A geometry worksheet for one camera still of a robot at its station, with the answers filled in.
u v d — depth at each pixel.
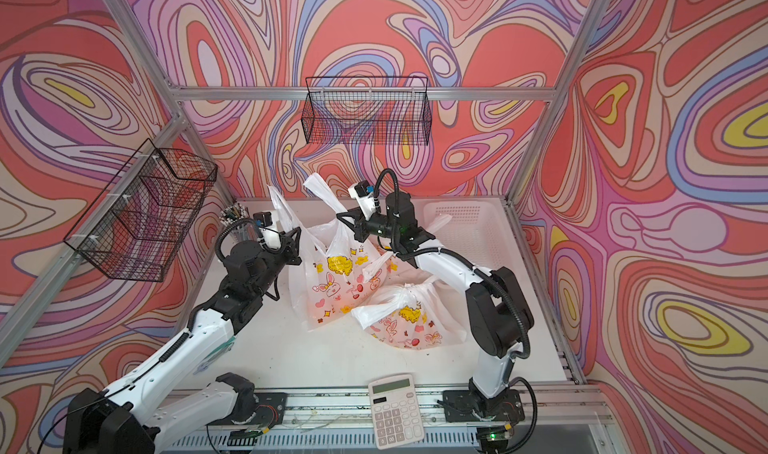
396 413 0.72
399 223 0.65
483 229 1.08
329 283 0.84
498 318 0.47
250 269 0.57
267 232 0.63
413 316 0.75
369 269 0.85
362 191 0.68
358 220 0.71
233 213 0.95
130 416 0.39
